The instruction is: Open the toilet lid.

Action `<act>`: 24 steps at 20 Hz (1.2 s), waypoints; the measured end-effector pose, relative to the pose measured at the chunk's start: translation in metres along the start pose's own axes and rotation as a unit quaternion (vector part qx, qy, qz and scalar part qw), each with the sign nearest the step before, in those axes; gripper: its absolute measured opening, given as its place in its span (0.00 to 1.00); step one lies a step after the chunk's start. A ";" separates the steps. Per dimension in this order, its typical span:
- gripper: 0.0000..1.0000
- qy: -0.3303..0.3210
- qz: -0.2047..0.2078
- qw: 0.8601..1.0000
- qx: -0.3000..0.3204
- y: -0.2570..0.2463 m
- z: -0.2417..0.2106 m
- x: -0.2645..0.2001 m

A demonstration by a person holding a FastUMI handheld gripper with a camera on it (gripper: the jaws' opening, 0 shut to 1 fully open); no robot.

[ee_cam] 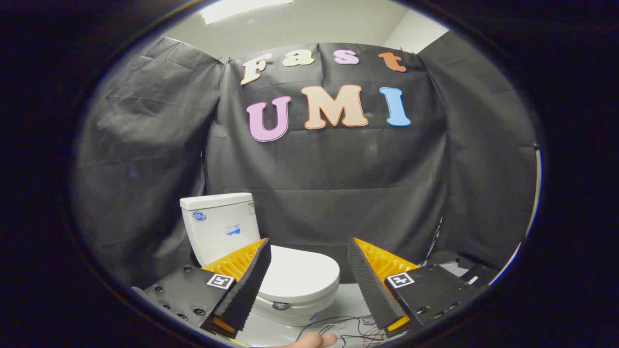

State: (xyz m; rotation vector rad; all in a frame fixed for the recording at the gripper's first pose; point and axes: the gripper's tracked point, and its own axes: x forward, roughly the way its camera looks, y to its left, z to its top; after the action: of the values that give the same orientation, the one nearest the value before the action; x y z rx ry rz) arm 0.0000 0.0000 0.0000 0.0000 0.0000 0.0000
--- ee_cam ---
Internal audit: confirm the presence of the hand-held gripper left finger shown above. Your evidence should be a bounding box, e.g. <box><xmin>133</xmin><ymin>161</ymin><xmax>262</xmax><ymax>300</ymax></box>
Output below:
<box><xmin>131</xmin><ymin>238</ymin><xmax>272</xmax><ymax>339</ymax></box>

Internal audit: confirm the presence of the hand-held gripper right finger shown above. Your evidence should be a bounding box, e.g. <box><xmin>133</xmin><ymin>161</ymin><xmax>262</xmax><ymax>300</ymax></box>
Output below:
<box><xmin>347</xmin><ymin>237</ymin><xmax>489</xmax><ymax>338</ymax></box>

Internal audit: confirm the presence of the white toilet lid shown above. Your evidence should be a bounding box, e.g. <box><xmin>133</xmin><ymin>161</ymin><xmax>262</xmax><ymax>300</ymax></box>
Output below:
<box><xmin>260</xmin><ymin>245</ymin><xmax>341</xmax><ymax>299</ymax></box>

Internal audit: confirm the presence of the dark flat panel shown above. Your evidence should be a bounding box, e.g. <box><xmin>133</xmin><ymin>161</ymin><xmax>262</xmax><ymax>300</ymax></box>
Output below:
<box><xmin>426</xmin><ymin>250</ymin><xmax>501</xmax><ymax>289</ymax></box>

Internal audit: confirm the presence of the black backdrop cloth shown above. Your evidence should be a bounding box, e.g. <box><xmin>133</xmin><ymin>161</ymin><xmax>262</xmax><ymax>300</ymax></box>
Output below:
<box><xmin>73</xmin><ymin>36</ymin><xmax>538</xmax><ymax>290</ymax></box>

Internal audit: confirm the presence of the tangle of black cables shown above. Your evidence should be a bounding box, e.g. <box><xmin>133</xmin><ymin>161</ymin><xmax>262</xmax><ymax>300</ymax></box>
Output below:
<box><xmin>295</xmin><ymin>314</ymin><xmax>403</xmax><ymax>348</ymax></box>

